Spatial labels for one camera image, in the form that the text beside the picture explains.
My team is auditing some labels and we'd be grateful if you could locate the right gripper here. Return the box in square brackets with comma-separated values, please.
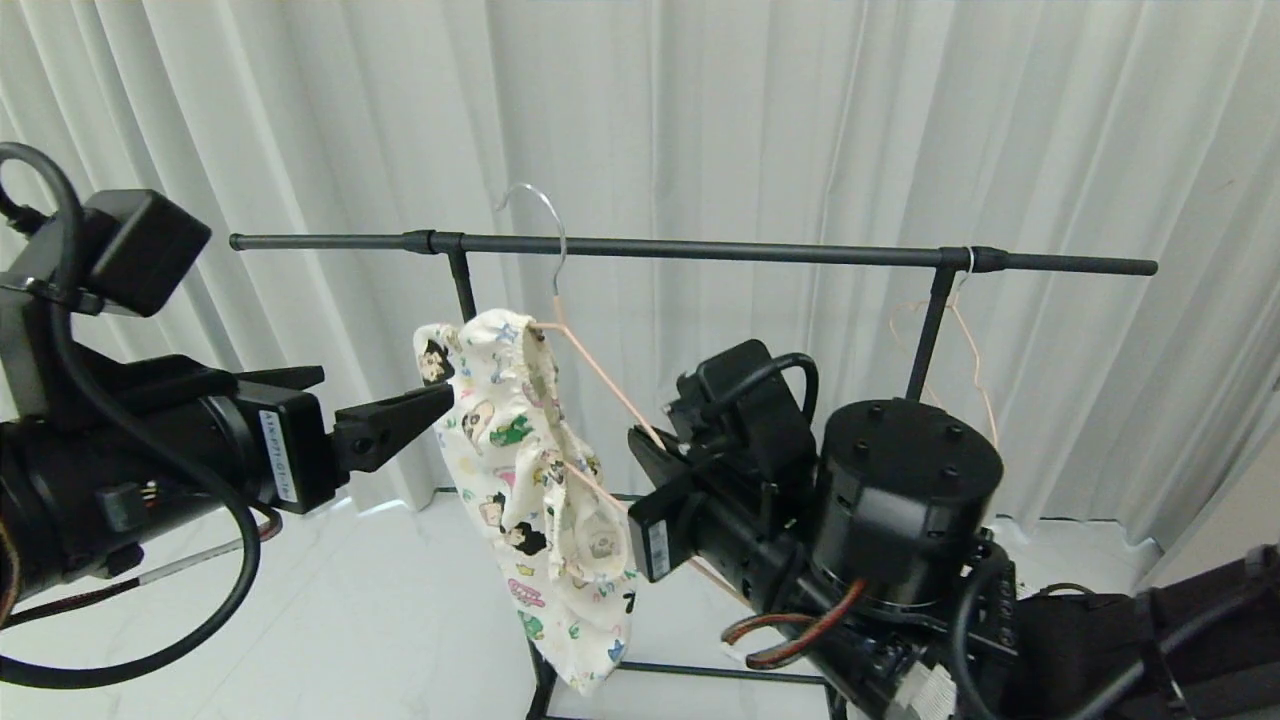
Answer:
[628, 428, 836, 646]

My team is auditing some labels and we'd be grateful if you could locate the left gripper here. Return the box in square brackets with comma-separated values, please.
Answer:
[60, 383, 456, 601]

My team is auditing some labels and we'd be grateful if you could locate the cream printed garment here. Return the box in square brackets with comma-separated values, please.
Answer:
[413, 308, 641, 698]

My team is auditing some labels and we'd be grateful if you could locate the pink clothes hanger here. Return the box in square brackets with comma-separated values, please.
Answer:
[495, 183, 753, 609]
[888, 275, 1001, 451]

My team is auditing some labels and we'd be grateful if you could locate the black clothes rack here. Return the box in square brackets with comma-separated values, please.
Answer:
[228, 230, 1159, 720]

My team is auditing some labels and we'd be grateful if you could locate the white curtain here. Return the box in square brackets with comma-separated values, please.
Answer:
[0, 0, 1280, 551]

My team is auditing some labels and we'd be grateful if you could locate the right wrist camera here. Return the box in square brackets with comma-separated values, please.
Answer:
[665, 340, 821, 501]

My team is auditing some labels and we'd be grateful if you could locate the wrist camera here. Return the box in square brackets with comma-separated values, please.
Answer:
[665, 340, 821, 501]
[0, 190, 326, 426]

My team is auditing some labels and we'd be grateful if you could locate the black cable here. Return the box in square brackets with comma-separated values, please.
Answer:
[0, 143, 263, 691]
[745, 352, 821, 426]

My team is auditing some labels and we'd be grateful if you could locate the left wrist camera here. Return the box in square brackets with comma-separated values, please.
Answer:
[0, 190, 326, 426]

